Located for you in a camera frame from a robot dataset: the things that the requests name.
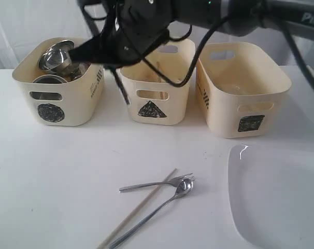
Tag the stainless steel bowl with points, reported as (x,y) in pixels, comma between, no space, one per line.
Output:
(56,59)

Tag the white square plate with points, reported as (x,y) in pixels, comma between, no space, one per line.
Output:
(271,196)

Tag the steel fork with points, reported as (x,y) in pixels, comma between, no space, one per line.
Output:
(172,182)

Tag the cream bin with triangle mark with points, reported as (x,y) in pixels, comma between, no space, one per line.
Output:
(152,99)

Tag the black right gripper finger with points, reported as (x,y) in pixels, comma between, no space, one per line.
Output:
(92,51)

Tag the wooden chopstick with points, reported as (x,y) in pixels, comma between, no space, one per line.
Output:
(158,75)
(128,218)

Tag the cream bin with circle mark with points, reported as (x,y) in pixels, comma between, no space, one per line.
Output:
(67,104)

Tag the cream bin with square mark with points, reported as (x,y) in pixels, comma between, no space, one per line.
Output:
(239,89)

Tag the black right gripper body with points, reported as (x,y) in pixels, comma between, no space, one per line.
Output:
(139,24)

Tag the stainless steel mug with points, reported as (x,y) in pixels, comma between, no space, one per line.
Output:
(48,79)

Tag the white backdrop curtain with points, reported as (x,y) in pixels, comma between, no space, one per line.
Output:
(25,24)

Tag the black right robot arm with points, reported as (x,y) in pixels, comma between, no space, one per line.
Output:
(239,18)

